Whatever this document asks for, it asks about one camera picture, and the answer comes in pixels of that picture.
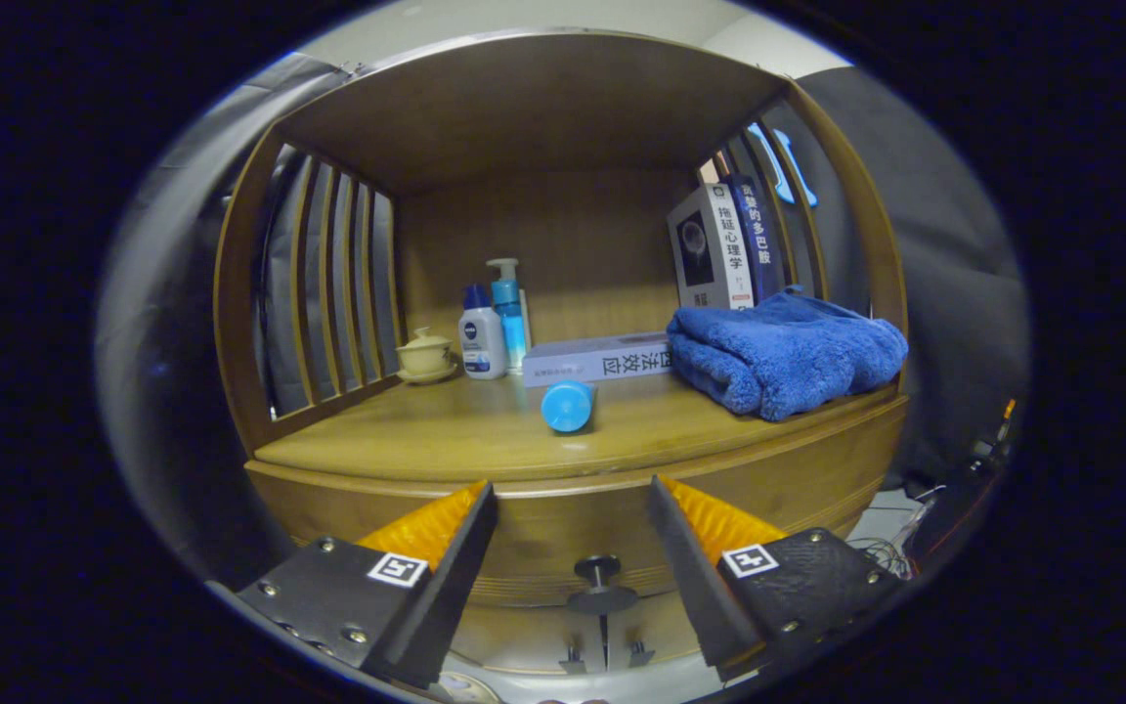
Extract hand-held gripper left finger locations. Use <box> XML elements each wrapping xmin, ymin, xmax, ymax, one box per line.
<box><xmin>236</xmin><ymin>479</ymin><xmax>500</xmax><ymax>690</ymax></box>

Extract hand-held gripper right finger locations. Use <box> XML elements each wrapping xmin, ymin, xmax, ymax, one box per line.
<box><xmin>647</xmin><ymin>475</ymin><xmax>906</xmax><ymax>682</ymax></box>

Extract black drawer knob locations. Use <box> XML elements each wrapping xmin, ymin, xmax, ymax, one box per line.
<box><xmin>566</xmin><ymin>554</ymin><xmax>639</xmax><ymax>616</ymax></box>

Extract wooden drawer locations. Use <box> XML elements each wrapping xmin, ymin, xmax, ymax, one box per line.
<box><xmin>245</xmin><ymin>396</ymin><xmax>908</xmax><ymax>607</ymax></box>

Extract blue white tube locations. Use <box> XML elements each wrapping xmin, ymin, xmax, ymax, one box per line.
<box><xmin>540</xmin><ymin>379</ymin><xmax>598</xmax><ymax>434</ymax></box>

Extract wooden cabinet door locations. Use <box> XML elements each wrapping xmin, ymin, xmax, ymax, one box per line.
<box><xmin>604</xmin><ymin>587</ymin><xmax>711</xmax><ymax>671</ymax></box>
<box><xmin>451</xmin><ymin>596</ymin><xmax>608</xmax><ymax>676</ymax></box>

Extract wooden countertop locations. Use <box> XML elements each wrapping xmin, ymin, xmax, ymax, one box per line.
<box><xmin>252</xmin><ymin>372</ymin><xmax>901</xmax><ymax>482</ymax></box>

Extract wooden cabinet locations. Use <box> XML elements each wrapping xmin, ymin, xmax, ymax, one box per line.
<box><xmin>214</xmin><ymin>29</ymin><xmax>911</xmax><ymax>676</ymax></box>

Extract blue folded towel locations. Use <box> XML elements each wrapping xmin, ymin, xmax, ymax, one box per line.
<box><xmin>667</xmin><ymin>286</ymin><xmax>910</xmax><ymax>422</ymax></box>

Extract flat grey book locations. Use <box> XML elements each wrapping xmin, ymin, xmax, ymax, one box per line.
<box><xmin>522</xmin><ymin>332</ymin><xmax>673</xmax><ymax>387</ymax></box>

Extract cream lidded teacup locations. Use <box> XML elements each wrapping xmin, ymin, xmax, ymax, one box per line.
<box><xmin>396</xmin><ymin>328</ymin><xmax>458</xmax><ymax>384</ymax></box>

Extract white bottle blue cap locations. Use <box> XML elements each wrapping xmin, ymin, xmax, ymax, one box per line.
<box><xmin>458</xmin><ymin>285</ymin><xmax>507</xmax><ymax>380</ymax></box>

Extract blue pump bottle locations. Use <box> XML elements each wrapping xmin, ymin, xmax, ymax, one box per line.
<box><xmin>487</xmin><ymin>258</ymin><xmax>532</xmax><ymax>373</ymax></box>

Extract upright grey white book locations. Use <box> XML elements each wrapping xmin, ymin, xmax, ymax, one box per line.
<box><xmin>667</xmin><ymin>183</ymin><xmax>756</xmax><ymax>310</ymax></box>

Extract orange black tool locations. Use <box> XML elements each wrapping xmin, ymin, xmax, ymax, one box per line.
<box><xmin>974</xmin><ymin>396</ymin><xmax>1018</xmax><ymax>461</ymax></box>

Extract upright dark blue book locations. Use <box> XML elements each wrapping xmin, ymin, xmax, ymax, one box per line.
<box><xmin>727</xmin><ymin>174</ymin><xmax>785</xmax><ymax>302</ymax></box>

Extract black backdrop cloth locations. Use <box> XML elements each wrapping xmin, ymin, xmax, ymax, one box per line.
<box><xmin>99</xmin><ymin>54</ymin><xmax>1028</xmax><ymax>578</ymax></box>

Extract tangled floor cables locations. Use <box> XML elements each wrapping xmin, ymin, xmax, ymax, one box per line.
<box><xmin>856</xmin><ymin>479</ymin><xmax>945</xmax><ymax>578</ymax></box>

